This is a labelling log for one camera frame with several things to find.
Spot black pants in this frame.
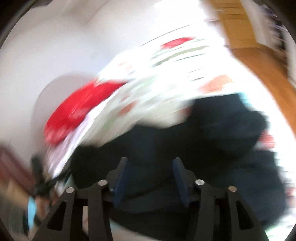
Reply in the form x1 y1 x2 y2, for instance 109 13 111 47
70 94 286 240

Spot person's left hand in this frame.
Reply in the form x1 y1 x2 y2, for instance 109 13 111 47
35 194 59 221

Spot brown wooden chair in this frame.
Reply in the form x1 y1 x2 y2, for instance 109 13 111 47
1 145 35 210

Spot white pink bed sheet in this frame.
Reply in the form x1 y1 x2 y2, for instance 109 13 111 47
45 111 114 178

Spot red long pillow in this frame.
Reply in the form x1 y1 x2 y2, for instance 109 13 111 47
44 36 207 146

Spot round beige headboard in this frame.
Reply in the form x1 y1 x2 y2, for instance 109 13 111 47
31 72 95 153

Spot heart-patterned quilt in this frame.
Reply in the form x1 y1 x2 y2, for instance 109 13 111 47
46 22 296 241

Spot wooden door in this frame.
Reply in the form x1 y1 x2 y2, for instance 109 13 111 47
208 0 266 50

